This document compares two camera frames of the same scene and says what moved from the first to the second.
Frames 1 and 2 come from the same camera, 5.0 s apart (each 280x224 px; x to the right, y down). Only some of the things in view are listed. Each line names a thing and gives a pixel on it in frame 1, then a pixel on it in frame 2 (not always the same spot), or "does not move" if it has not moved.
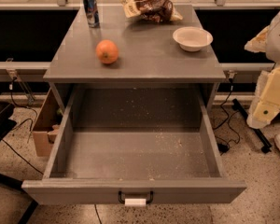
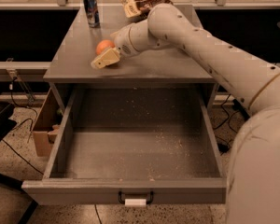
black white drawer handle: x=135 y=202 does not move
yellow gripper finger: x=272 y=96 → x=123 y=47
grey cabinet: x=147 y=56 does not move
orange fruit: x=106 y=51 does not move
